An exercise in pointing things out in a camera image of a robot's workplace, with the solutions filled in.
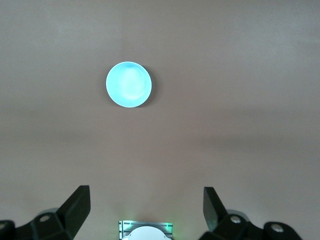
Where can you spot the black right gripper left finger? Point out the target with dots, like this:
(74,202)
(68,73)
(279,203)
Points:
(62,220)

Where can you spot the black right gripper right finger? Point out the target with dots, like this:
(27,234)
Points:
(225,230)

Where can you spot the light blue plastic bowl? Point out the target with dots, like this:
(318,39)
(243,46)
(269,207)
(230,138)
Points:
(128,85)

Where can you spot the silver arm base mounting plate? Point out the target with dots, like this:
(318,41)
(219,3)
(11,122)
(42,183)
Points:
(123,228)

